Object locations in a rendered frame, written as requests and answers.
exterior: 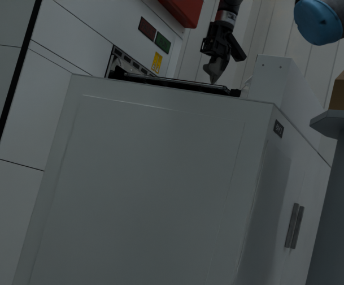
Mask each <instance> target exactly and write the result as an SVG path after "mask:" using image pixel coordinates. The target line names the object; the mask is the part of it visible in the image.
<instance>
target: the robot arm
mask: <svg viewBox="0 0 344 285"><path fill-rule="evenodd" d="M242 1H243V0H220V2H219V6H218V9H217V13H216V16H215V21H214V22H212V21H211V22H210V25H209V28H208V32H207V37H206V38H203V41H202V45H201V49H200V52H201V53H203V54H206V55H208V56H211V59H210V60H209V63H208V64H204V65H203V70H204V71H205V72H206V73H207V74H209V76H210V82H211V84H214V83H216V81H217V80H218V79H219V77H220V76H221V75H222V73H223V72H224V71H225V69H226V67H227V65H228V63H229V60H230V55H231V56H232V57H233V59H234V60H235V61H236V62H240V61H244V60H245V59H246V58H247V56H246V54H245V52H244V51H243V50H242V48H241V47H240V45H239V43H238V42H237V40H236V39H235V37H234V36H233V34H232V32H233V29H234V27H235V24H236V20H237V15H238V11H239V9H240V4H241V3H242ZM294 5H295V7H294V20H295V23H296V24H297V25H298V27H297V28H298V30H299V32H300V33H301V35H302V36H303V37H304V38H305V39H306V40H307V41H308V42H309V43H311V44H313V45H317V46H321V45H325V44H331V43H334V42H337V41H338V40H340V39H342V38H344V0H295V2H294ZM203 43H204V46H203ZM202 46H203V49H202Z"/></svg>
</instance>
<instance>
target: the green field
mask: <svg viewBox="0 0 344 285"><path fill-rule="evenodd" d="M156 43H157V44H158V45H159V46H160V47H161V48H163V49H164V50H165V51H166V52H167V53H168V52H169V48H170V45H171V43H170V42H168V41H167V40H166V39H165V38H164V37H163V36H162V35H161V34H160V33H158V36H157V39H156Z"/></svg>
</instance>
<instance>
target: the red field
mask: <svg viewBox="0 0 344 285"><path fill-rule="evenodd" d="M140 30H141V31H143V32H144V33H145V34H146V35H148V36H149V37H150V38H151V39H152V40H154V36H155V32H156V30H155V29H154V28H153V27H152V26H151V25H150V24H149V23H148V22H147V21H145V20H144V19H143V18H142V20H141V25H140Z"/></svg>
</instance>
